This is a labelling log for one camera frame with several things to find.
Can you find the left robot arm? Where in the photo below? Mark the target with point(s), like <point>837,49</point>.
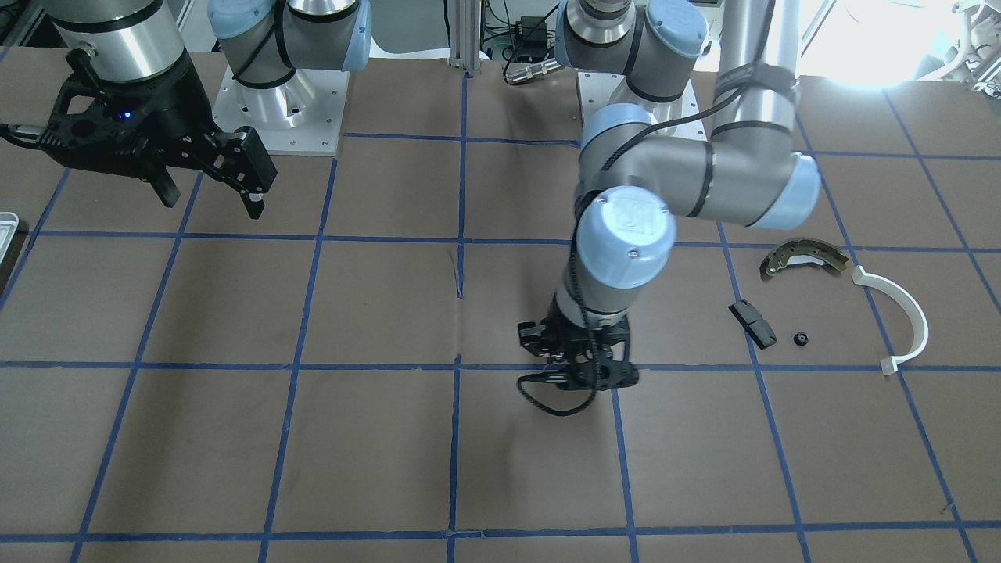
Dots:
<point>639,172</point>

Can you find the black brake pad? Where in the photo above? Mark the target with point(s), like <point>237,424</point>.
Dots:
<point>753,323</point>

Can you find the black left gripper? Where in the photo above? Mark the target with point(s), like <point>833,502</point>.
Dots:
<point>536,337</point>

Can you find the silver metal tray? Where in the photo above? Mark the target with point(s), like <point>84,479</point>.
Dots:
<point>9,224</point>

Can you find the olive brake shoe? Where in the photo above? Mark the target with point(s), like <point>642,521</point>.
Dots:
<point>801,252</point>

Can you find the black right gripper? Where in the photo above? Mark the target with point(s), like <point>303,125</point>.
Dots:
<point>177,107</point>

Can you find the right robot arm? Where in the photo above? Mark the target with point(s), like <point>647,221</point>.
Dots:
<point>265,42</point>

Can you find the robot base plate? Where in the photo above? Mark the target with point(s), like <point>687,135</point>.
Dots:
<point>299,118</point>
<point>606,100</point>

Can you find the aluminium frame post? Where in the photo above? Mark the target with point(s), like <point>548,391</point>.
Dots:
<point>464,31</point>

